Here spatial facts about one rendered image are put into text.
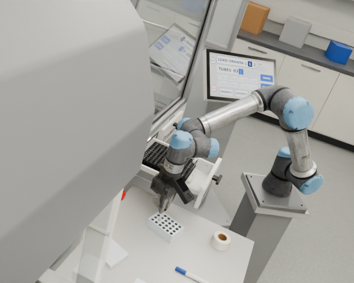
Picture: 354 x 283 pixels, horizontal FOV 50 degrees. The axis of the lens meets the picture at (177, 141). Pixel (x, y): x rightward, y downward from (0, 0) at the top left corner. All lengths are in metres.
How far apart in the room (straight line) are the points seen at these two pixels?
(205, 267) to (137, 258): 0.25
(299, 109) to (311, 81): 3.07
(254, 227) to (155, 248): 0.70
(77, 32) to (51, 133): 0.14
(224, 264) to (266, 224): 0.57
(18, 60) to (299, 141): 1.35
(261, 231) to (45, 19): 1.74
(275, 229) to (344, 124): 2.89
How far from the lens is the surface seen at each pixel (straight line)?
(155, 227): 1.51
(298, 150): 1.67
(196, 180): 1.73
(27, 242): 0.47
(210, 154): 1.42
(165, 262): 1.44
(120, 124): 0.58
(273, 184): 1.95
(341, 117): 4.76
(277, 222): 2.04
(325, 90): 4.62
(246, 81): 2.44
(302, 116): 1.52
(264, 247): 2.15
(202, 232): 1.60
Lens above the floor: 1.81
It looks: 29 degrees down
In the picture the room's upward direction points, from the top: 17 degrees clockwise
